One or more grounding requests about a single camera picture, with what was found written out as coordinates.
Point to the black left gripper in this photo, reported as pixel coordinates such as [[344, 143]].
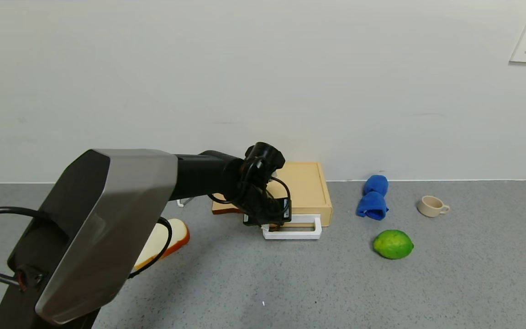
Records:
[[268, 214]]

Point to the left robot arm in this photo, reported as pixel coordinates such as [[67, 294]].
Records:
[[107, 219]]

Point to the small brown toast slice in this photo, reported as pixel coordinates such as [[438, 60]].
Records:
[[222, 209]]

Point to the small white hook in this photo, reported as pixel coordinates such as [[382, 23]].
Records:
[[181, 204]]

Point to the blue rolled towel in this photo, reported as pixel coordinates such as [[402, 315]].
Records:
[[372, 203]]

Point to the large white bread slice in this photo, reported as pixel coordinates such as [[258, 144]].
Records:
[[178, 233]]

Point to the green lime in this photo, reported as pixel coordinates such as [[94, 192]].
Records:
[[393, 244]]

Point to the beige cup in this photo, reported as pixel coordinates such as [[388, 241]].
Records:
[[429, 206]]

